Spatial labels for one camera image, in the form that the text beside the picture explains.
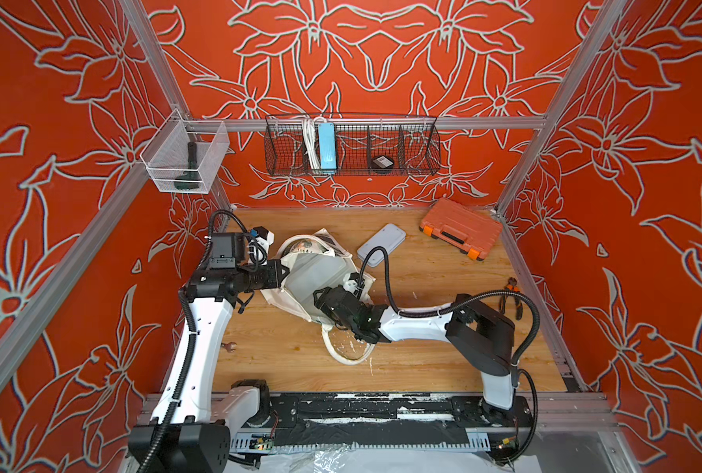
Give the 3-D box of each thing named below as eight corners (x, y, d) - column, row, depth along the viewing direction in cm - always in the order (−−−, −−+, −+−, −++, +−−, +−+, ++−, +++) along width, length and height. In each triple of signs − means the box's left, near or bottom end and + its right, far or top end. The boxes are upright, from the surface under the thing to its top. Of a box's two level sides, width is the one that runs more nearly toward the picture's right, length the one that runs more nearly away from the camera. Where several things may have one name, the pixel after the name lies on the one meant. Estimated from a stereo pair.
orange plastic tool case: (416, 232, 114) (419, 221, 110) (438, 204, 124) (441, 194, 120) (482, 265, 104) (488, 255, 99) (500, 232, 114) (506, 222, 109)
